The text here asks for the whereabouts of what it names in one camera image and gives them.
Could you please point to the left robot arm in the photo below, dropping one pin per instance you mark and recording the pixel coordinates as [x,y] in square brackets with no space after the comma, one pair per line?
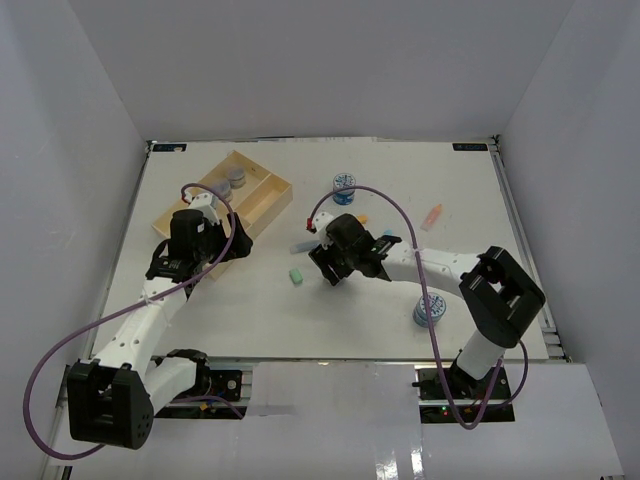
[112,399]

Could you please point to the blue patterned jar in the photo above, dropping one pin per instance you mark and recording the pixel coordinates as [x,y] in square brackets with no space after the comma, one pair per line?
[343,188]
[435,310]

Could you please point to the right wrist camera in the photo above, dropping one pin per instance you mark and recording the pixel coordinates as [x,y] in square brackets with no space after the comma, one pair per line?
[318,224]

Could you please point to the orange-pink highlighter pen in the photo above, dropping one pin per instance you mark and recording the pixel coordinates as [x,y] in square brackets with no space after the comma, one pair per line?
[431,217]

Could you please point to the blue patterned jar front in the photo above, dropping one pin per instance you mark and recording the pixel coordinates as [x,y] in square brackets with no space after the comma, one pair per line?
[435,310]

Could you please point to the green highlighter cap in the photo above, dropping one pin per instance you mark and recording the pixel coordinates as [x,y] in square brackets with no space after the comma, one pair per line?
[296,276]

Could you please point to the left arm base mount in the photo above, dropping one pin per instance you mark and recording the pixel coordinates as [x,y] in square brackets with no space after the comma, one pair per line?
[222,389]

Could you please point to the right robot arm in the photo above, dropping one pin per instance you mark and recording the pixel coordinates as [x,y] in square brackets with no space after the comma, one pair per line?
[502,298]

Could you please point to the clear paperclip jar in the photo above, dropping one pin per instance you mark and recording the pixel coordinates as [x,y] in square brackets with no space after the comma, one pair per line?
[223,188]
[236,176]

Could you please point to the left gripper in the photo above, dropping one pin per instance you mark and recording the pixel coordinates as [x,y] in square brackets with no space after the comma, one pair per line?
[242,243]

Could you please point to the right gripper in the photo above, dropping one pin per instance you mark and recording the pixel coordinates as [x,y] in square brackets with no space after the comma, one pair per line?
[324,258]

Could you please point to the blue patterned jar back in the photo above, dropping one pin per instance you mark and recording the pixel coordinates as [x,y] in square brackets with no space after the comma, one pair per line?
[343,188]

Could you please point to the blue highlighter pen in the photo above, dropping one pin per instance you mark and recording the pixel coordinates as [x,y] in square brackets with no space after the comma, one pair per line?
[303,247]

